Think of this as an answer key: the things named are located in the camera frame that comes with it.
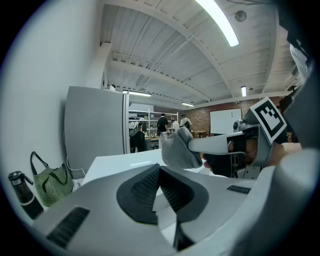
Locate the person's right hand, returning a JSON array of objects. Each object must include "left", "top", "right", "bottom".
[{"left": 245, "top": 138, "right": 259, "bottom": 162}]

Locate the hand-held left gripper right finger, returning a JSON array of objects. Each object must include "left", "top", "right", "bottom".
[{"left": 159, "top": 166, "right": 258, "bottom": 252}]

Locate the person's white shirt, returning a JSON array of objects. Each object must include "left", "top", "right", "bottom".
[{"left": 289, "top": 43, "right": 313, "bottom": 85}]

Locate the round ceiling smoke detector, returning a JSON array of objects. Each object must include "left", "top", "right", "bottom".
[{"left": 234, "top": 9, "right": 248, "bottom": 23}]

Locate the whiteboard on wheeled stand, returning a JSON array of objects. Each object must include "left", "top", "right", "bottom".
[{"left": 209, "top": 108, "right": 243, "bottom": 136}]

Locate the white patterned jacket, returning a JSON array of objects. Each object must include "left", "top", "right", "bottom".
[{"left": 128, "top": 120, "right": 143, "bottom": 137}]

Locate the person's right forearm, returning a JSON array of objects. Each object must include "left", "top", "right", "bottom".
[{"left": 271, "top": 142, "right": 303, "bottom": 168}]

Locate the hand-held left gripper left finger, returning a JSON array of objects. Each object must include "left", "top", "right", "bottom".
[{"left": 32, "top": 163, "right": 177, "bottom": 256}]

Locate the green striped bag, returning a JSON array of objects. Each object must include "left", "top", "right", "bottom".
[{"left": 30, "top": 151, "right": 75, "bottom": 208}]

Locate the white shelf rack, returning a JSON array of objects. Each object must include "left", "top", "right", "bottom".
[{"left": 128, "top": 109, "right": 180, "bottom": 141}]

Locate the grey partition panel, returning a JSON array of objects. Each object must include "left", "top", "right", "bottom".
[{"left": 64, "top": 85, "right": 131, "bottom": 173}]

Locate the white wall cable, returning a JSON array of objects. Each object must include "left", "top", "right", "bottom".
[{"left": 62, "top": 129, "right": 86, "bottom": 176}]

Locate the grey cloth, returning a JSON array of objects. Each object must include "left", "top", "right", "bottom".
[{"left": 161, "top": 126, "right": 204, "bottom": 171}]

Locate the long ceiling light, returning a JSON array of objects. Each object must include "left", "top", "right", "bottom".
[{"left": 194, "top": 0, "right": 240, "bottom": 48}]

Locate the black water bottle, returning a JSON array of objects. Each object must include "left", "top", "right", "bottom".
[{"left": 7, "top": 170, "right": 45, "bottom": 221}]

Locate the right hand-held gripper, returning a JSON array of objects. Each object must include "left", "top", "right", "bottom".
[{"left": 188, "top": 96, "right": 288, "bottom": 180}]

